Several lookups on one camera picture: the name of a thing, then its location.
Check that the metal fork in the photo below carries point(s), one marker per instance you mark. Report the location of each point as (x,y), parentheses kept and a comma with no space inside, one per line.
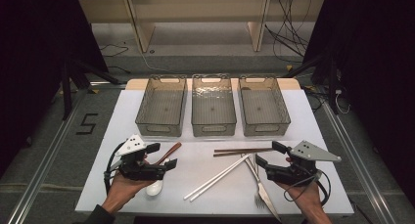
(259,201)

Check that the dark curtain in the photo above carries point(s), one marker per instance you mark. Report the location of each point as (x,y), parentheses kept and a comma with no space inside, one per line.
(32,54)
(375,70)

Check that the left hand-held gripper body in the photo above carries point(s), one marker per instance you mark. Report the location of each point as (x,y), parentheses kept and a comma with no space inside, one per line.
(140,171)

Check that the person's right hand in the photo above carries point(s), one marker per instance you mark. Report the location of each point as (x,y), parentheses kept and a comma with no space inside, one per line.
(308,198)

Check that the white table sheet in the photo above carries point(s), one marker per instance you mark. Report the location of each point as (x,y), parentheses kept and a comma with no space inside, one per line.
(208,191)

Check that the white ceramic spoon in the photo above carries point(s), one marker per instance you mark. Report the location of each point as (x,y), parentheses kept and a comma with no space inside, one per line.
(154,188)

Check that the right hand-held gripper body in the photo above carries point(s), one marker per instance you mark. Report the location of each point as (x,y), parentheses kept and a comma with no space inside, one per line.
(293,175)

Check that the person's left hand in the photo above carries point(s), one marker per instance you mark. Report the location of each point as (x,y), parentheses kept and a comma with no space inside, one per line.
(120,189)

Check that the aluminium floor rail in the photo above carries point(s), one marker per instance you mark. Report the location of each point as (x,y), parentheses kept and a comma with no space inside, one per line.
(359,158)
(42,171)

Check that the light wooden bench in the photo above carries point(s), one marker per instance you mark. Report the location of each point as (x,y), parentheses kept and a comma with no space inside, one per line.
(202,8)

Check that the brown wooden chopstick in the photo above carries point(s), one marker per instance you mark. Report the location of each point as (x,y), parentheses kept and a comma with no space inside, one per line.
(241,149)
(235,153)

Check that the brown wooden spoon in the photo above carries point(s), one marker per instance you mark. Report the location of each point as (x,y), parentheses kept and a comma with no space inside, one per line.
(172,150)

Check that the smoky clear plastic bin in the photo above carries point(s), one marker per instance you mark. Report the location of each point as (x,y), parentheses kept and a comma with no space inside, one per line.
(262,106)
(212,106)
(161,106)

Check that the black metal stand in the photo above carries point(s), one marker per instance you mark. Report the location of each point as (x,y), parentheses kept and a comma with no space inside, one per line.
(332,87)
(67,90)

